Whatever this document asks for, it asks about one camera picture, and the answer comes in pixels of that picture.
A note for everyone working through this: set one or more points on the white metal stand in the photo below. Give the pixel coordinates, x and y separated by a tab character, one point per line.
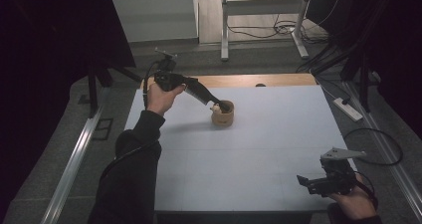
262	6

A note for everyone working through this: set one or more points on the white table mat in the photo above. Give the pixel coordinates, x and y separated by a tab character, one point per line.
249	157

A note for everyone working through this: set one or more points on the dark floor socket cover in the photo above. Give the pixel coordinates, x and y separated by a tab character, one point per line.
103	128

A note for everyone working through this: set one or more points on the black metal stand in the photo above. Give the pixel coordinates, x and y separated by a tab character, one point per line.
364	84

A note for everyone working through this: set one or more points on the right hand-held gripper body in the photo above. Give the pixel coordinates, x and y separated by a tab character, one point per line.
335	180

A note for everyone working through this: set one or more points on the black tripod stand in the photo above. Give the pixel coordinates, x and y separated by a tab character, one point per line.
93	91

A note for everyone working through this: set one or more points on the small black knob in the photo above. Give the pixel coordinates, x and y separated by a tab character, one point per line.
260	84

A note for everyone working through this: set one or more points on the person's left hand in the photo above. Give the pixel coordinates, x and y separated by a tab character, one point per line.
161	101

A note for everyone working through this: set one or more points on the wooden table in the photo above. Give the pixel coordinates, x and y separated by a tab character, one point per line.
249	80

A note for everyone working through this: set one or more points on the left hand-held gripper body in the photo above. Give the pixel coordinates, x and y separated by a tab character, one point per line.
167	78

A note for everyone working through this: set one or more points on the dark curtain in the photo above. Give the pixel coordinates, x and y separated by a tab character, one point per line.
394	51
43	68

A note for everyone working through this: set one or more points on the brown cup with bear figure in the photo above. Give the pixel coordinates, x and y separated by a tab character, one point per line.
223	119

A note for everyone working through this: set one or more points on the white power strip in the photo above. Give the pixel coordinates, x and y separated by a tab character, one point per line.
348	110

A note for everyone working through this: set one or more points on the white wall panel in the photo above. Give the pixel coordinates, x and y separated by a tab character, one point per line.
156	16

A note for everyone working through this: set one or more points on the black plug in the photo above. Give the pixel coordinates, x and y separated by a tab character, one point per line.
346	100

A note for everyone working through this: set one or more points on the person's right hand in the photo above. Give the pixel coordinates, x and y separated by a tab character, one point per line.
356	204

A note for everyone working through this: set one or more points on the aluminium rail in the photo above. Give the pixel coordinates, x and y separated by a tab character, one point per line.
388	151
76	161

